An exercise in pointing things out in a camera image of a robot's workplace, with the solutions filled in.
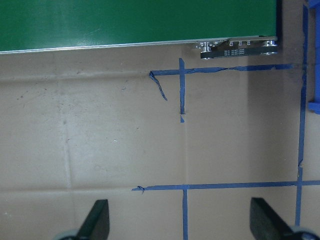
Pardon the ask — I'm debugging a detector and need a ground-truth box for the blue right storage bin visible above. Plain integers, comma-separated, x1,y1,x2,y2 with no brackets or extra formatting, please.
306,0,320,113

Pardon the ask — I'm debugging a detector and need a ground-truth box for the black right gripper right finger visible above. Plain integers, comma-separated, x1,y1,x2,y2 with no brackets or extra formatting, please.
250,197,297,240

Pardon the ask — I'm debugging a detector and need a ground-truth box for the green conveyor belt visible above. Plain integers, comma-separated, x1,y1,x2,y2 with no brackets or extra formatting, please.
0,0,278,59

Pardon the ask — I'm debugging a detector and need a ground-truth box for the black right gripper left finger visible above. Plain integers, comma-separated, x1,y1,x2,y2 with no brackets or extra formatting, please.
76,199,110,240

